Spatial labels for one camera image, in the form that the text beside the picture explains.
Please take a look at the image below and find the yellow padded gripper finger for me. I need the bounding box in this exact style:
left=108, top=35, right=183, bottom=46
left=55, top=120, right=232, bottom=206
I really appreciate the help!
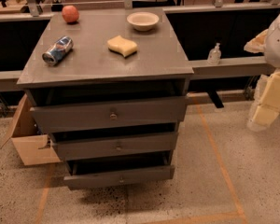
left=247, top=69, right=280, bottom=132

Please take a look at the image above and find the yellow wavy sponge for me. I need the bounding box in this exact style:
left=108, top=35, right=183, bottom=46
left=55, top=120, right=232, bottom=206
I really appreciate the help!
left=107, top=35, right=137, bottom=57

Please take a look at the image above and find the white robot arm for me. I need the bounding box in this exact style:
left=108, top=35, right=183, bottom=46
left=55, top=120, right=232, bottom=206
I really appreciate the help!
left=244, top=14, right=280, bottom=132

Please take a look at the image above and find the clear sanitizer pump bottle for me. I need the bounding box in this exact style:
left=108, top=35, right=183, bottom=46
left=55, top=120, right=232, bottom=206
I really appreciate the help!
left=207, top=43, right=221, bottom=65

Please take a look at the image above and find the cream ceramic bowl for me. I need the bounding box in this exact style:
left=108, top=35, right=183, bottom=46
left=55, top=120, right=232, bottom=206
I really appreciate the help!
left=127, top=12, right=159, bottom=32

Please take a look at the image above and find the grey drawer cabinet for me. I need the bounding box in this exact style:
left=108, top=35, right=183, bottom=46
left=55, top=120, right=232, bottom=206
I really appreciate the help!
left=17, top=7, right=193, bottom=176

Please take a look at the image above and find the middle grey drawer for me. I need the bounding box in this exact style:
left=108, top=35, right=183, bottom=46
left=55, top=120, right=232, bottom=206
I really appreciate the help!
left=52, top=132, right=178, bottom=161

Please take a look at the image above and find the grey drawer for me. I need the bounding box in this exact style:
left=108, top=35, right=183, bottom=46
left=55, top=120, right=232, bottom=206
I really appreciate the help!
left=31, top=96, right=186, bottom=133
left=52, top=132, right=178, bottom=161
left=63, top=165, right=175, bottom=189

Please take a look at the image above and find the bottom grey drawer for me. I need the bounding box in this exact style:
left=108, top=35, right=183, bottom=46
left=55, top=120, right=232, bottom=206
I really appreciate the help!
left=63, top=165, right=175, bottom=189

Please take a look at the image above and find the crushed blue soda can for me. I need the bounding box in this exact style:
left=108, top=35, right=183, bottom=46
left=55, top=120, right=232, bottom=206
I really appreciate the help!
left=42, top=35, right=74, bottom=65

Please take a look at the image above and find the red apple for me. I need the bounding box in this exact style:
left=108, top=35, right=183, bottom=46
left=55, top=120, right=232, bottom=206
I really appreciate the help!
left=62, top=6, right=79, bottom=23

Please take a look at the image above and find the top grey drawer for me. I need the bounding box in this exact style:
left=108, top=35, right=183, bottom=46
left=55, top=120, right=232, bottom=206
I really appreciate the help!
left=31, top=96, right=186, bottom=133

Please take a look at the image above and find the open cardboard box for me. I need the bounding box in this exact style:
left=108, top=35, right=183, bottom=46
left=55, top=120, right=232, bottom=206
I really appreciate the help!
left=2, top=94, right=61, bottom=166

